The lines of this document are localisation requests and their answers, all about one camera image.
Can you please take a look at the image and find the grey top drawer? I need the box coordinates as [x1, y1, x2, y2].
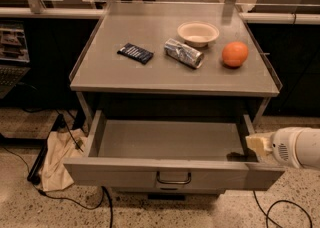
[63, 111, 284, 194]

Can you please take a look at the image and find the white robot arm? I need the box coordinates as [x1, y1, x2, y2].
[246, 127, 320, 170]

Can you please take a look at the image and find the grey metal drawer cabinet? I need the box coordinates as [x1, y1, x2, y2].
[68, 1, 283, 202]

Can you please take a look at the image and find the orange fruit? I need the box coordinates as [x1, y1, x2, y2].
[222, 41, 249, 68]

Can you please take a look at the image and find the white paper bowl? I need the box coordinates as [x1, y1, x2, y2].
[177, 21, 220, 48]

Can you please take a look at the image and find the silver crushed can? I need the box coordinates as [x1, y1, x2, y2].
[164, 38, 204, 69]

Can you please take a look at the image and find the dark blue snack bar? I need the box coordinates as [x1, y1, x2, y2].
[117, 43, 153, 65]

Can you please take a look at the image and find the beige cloth bag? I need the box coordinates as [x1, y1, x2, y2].
[41, 129, 87, 192]

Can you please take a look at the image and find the laptop computer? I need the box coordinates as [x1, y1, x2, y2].
[0, 20, 30, 99]

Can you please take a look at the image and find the black cable right floor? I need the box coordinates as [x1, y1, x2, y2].
[252, 190, 314, 228]

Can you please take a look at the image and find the black cable floor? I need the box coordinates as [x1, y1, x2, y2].
[0, 108, 115, 228]
[252, 190, 314, 228]

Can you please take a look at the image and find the black cable left floor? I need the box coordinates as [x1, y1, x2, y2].
[0, 108, 115, 228]

